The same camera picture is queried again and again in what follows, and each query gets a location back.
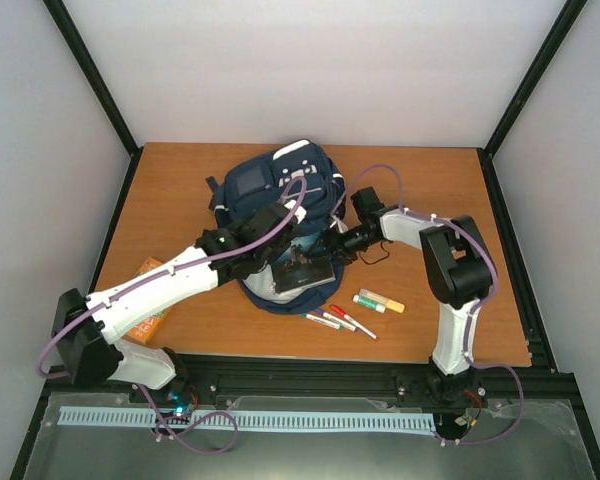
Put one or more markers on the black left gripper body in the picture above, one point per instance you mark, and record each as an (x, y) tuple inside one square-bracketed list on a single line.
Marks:
[(250, 220)]

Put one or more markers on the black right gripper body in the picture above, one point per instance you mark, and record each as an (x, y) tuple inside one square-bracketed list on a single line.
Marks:
[(344, 248)]

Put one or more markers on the dark blue castle cover book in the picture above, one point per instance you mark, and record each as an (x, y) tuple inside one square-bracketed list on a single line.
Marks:
[(305, 264)]

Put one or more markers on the navy blue student backpack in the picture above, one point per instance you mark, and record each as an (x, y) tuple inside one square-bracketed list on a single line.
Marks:
[(267, 178)]

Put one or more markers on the orange treehouse book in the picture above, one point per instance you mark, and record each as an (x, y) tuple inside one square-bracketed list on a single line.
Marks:
[(145, 330)]

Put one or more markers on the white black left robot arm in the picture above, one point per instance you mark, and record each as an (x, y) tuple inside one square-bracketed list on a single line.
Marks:
[(90, 330)]

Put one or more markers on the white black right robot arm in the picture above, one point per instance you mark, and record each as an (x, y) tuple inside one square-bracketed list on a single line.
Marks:
[(459, 269)]

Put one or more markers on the red capped marker pen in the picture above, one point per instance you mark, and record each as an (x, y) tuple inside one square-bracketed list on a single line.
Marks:
[(354, 322)]

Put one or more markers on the green label glue stick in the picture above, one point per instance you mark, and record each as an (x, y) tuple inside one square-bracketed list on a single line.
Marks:
[(368, 303)]

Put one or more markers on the purple capped marker pen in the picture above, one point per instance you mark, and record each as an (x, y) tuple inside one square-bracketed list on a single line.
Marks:
[(328, 316)]

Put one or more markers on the green capped marker pen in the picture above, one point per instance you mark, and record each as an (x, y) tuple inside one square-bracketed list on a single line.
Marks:
[(322, 321)]

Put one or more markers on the yellow highlighter pen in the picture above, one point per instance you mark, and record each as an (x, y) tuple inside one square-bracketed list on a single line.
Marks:
[(390, 304)]

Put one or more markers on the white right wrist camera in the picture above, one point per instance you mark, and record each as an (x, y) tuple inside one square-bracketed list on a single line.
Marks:
[(338, 225)]

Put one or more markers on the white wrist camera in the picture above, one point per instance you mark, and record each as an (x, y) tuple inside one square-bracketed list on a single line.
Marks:
[(338, 225), (298, 210)]

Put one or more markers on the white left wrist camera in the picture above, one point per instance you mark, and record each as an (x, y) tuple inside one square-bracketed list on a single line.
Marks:
[(298, 210)]

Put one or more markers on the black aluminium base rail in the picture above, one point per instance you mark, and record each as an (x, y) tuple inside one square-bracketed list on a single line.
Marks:
[(218, 379)]

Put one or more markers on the light blue slotted cable duct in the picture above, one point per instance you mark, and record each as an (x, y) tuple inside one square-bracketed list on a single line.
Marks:
[(251, 421)]

